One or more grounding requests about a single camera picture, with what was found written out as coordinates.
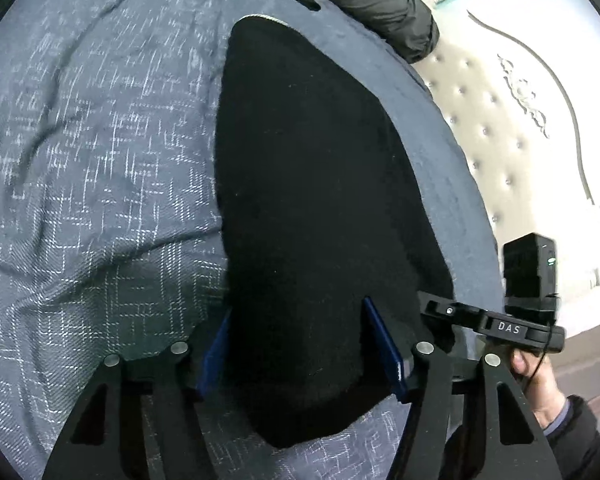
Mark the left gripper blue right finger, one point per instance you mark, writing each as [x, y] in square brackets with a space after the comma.
[386, 350]

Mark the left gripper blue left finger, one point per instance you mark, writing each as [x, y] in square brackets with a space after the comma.
[211, 355]

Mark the black long-sleeve sweater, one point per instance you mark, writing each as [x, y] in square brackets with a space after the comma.
[320, 210]

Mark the dark jacket right forearm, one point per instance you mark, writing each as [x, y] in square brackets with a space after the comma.
[575, 441]

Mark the person's right hand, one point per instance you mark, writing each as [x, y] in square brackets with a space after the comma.
[548, 404]

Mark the cream tufted headboard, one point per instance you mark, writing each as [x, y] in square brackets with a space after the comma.
[517, 129]

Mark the dark grey rolled duvet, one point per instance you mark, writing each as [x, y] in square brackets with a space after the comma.
[406, 25]

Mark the black camera box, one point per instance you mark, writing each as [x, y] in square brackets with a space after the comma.
[530, 274]

